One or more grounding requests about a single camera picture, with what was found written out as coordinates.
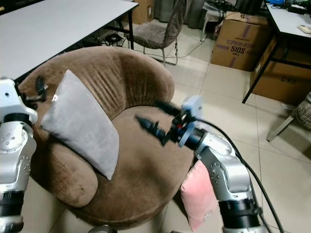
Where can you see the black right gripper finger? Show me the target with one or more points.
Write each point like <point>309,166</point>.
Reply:
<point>151,127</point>
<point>169,109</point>

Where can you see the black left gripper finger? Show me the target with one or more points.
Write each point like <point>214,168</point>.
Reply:
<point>40,86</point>

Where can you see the pink pillow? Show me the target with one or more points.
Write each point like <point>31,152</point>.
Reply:
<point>197,199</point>

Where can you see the brown round sofa chair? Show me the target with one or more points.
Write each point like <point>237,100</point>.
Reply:
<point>136,170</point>

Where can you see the large white table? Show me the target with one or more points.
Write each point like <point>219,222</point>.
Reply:
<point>58,29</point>

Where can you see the brown fabric metal-leg chair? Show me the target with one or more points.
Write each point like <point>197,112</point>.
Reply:
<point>155,31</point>

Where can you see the purple-print cardboard box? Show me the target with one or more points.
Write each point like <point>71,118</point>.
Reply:
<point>240,41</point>

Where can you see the small brown cardboard box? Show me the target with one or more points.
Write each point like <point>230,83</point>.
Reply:
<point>143,10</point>

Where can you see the grey curtain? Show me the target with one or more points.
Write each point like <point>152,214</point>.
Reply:
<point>194,9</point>

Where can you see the grey robot leg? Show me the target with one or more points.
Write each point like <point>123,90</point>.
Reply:
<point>102,229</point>

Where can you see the plain brown cardboard box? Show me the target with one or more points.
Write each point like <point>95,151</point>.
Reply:
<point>284,80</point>

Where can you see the small white desk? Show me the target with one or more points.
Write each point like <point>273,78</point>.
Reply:
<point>289,22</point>

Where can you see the small cream round item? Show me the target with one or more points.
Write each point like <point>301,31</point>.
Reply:
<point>304,29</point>

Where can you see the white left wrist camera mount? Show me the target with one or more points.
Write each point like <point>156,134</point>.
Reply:
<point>14,99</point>

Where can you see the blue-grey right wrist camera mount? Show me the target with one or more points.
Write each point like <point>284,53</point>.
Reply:
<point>193,104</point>

